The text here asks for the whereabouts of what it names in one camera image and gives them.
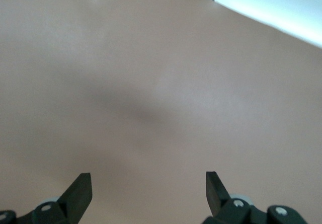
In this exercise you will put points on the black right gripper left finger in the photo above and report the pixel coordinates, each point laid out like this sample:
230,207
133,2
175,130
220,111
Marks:
75,198

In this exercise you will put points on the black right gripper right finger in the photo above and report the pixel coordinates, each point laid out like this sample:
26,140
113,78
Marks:
216,196

